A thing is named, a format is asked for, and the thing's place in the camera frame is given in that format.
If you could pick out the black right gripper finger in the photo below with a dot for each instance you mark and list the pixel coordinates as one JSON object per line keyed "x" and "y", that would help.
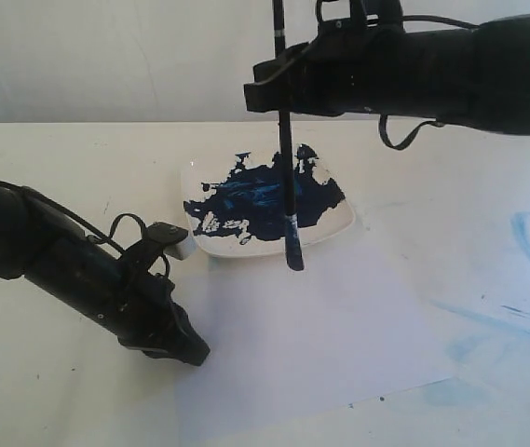
{"x": 279, "y": 92}
{"x": 290, "y": 60}

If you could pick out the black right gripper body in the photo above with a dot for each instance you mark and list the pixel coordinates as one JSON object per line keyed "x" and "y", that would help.
{"x": 355, "y": 67}

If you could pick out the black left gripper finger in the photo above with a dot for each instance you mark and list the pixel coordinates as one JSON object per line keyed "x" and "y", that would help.
{"x": 157, "y": 351}
{"x": 189, "y": 348}

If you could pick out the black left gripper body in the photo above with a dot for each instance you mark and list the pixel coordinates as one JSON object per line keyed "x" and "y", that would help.
{"x": 119, "y": 294}

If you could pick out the black paintbrush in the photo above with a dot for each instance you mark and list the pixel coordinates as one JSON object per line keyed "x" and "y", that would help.
{"x": 293, "y": 250}

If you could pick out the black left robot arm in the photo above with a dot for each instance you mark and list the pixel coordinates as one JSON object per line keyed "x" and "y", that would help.
{"x": 31, "y": 222}

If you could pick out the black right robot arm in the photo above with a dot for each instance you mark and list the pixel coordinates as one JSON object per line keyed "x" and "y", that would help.
{"x": 474, "y": 76}

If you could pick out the white square paint plate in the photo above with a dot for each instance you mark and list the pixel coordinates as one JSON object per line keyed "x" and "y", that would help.
{"x": 234, "y": 203}

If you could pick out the white paper sheet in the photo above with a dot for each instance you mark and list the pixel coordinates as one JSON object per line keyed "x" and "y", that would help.
{"x": 285, "y": 343}

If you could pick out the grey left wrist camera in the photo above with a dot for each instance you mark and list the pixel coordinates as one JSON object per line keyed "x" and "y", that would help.
{"x": 174, "y": 241}

